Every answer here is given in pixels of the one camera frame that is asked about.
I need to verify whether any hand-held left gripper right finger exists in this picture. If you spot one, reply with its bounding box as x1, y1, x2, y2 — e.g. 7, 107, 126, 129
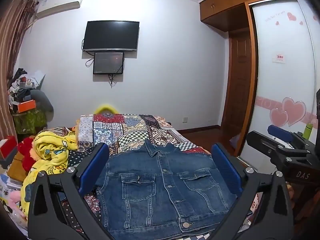
211, 143, 293, 240

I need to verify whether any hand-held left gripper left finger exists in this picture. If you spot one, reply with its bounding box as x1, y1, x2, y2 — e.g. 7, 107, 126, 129
27, 142, 118, 240

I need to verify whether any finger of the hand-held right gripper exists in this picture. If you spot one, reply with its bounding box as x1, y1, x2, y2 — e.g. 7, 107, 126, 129
246, 130, 312, 167
267, 124, 310, 146

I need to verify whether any blue denim jacket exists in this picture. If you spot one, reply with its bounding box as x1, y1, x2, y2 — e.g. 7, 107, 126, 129
96, 139, 238, 240

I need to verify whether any green bottle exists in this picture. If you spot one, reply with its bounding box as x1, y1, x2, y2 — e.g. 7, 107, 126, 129
303, 123, 313, 139

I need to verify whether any yellow cartoon blanket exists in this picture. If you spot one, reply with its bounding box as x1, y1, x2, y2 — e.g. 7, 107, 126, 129
19, 130, 78, 218

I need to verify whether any white heart-print wardrobe door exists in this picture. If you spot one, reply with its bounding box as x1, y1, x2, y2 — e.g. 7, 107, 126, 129
237, 0, 320, 173

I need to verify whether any patchwork patterned blanket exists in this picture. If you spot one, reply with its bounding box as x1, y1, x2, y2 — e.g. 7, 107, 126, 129
57, 113, 260, 240

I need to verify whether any yellow chair back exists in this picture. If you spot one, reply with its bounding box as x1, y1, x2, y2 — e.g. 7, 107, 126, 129
93, 104, 118, 115

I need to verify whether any brown wooden door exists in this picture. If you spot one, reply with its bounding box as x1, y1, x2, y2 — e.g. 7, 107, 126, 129
221, 31, 252, 131

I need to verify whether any red plush toy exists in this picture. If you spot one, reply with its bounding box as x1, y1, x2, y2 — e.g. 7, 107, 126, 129
17, 136, 38, 171

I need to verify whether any green patterned cloth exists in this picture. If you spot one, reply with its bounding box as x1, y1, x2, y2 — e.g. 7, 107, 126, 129
12, 109, 48, 134

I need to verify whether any brown bag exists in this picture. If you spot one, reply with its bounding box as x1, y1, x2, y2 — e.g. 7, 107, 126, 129
7, 152, 28, 182

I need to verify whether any pink plush toy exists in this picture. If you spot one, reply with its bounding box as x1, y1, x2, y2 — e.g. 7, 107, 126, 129
4, 191, 22, 206

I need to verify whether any red box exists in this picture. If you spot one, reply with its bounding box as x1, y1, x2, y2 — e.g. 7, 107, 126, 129
0, 135, 18, 159

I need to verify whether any orange box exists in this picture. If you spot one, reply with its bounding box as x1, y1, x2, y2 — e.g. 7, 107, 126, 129
17, 99, 38, 113

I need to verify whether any pile of clutter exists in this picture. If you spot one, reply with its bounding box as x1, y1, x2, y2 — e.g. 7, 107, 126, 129
7, 67, 46, 113

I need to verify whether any wooden overhead cabinet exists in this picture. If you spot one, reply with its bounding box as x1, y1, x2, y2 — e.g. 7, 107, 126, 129
199, 0, 300, 32

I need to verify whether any striped brown curtain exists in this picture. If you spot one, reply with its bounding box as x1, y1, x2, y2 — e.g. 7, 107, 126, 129
0, 0, 39, 140

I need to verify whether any white air conditioner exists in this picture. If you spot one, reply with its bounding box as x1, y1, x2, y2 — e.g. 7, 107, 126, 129
36, 0, 85, 19

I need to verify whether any black monitor cable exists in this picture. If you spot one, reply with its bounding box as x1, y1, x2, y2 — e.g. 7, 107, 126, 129
107, 74, 118, 88

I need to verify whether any small black wall monitor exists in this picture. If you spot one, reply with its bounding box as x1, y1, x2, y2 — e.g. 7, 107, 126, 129
93, 52, 125, 75

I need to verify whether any black wall television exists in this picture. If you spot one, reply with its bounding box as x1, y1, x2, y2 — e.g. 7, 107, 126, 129
82, 21, 140, 52

